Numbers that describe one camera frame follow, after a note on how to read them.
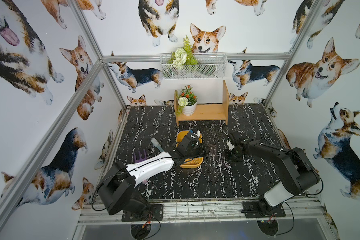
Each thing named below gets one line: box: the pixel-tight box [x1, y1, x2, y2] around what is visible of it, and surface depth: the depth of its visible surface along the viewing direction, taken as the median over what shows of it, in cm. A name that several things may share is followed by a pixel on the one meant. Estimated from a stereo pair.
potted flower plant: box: [175, 84, 198, 116], surface depth 100 cm
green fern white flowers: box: [167, 34, 198, 70], surface depth 82 cm
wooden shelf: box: [174, 79, 229, 127], surface depth 109 cm
